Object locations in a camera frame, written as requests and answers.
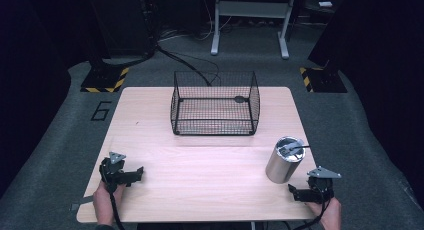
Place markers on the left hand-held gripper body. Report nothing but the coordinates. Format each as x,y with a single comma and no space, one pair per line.
111,171

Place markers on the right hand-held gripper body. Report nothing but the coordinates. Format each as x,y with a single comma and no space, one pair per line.
320,188

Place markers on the silver metal can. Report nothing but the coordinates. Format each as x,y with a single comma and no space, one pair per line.
282,166

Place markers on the person's right hand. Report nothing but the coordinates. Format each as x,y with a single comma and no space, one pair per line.
331,215

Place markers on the grey tape strip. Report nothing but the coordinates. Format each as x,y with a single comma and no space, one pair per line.
81,203

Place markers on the black base with hazard stripes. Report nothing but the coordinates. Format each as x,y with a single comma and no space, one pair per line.
103,80
325,80

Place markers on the dark curtain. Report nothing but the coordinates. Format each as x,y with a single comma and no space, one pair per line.
30,73
386,73

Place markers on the black cabinet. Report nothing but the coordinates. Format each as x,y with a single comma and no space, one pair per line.
121,21

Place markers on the small white box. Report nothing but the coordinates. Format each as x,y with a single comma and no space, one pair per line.
325,4

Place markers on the white metal stand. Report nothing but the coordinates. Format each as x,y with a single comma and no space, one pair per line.
251,9

